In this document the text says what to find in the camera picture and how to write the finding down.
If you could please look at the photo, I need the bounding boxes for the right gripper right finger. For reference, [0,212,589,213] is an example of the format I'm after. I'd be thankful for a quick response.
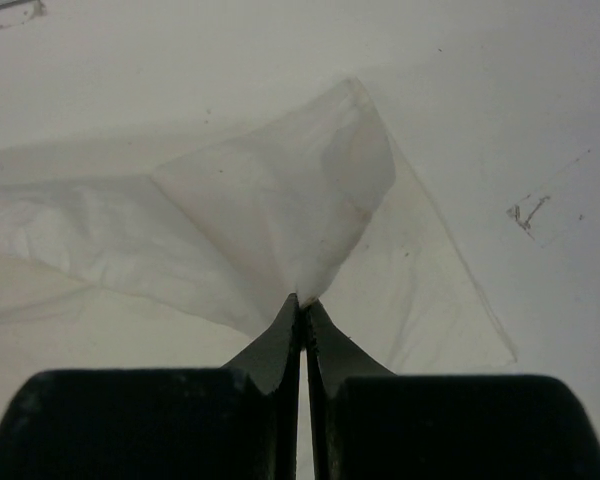
[304,303,600,479]

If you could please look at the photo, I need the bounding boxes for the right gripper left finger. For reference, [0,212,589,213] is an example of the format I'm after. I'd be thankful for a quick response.
[0,295,301,479]

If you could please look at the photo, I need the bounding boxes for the white t shirt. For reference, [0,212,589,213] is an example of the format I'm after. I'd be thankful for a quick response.
[0,79,516,376]

